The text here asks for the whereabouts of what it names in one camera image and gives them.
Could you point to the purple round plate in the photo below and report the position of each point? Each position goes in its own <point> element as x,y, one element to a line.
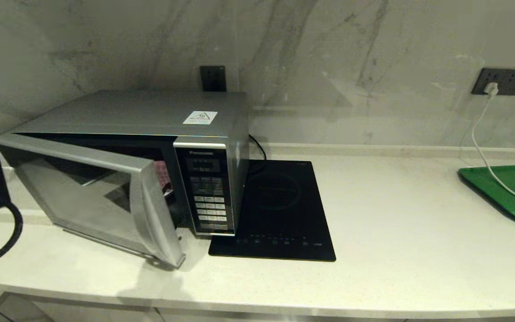
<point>162,176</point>

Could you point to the dark glass microwave door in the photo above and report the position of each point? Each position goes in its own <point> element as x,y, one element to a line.
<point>83,197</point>

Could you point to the silver Panasonic microwave oven body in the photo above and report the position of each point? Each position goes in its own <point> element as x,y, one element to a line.
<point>128,112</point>

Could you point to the black induction cooktop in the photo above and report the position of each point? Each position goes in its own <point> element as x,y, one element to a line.
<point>280,201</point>

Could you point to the white warning sticker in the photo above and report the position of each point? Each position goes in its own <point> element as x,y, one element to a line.
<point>200,117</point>

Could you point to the white power plug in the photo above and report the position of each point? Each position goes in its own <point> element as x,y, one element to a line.
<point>490,89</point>

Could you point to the small black wall socket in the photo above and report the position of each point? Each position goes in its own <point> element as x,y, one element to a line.
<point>213,78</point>

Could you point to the wide black wall socket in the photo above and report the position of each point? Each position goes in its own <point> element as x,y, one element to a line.
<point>510,81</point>

